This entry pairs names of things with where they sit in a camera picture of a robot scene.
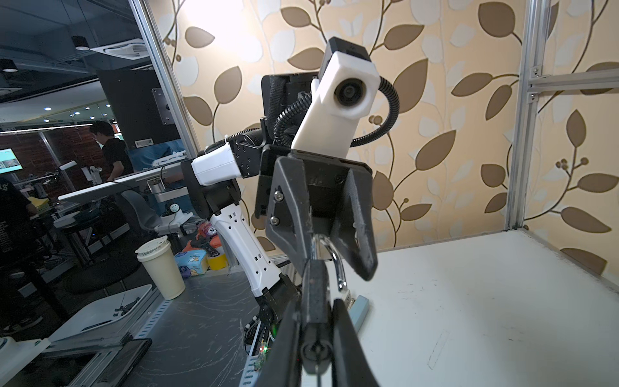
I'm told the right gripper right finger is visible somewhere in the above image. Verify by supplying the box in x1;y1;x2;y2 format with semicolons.
332;299;379;387

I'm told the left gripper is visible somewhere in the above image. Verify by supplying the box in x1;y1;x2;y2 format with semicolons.
255;145;378;282

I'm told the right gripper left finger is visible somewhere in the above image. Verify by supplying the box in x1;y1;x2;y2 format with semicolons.
255;300;302;387

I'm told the black padlock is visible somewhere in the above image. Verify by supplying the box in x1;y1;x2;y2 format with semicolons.
300;234;348;375

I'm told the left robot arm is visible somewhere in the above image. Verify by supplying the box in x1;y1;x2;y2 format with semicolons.
182;73;378;322

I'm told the blue tissue pack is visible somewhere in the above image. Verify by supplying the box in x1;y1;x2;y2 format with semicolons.
174;249;209;279

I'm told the paper cup with lid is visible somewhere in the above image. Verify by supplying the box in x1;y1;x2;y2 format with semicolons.
135;236;185;300

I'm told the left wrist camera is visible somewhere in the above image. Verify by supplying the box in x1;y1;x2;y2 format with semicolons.
291;36;380;158

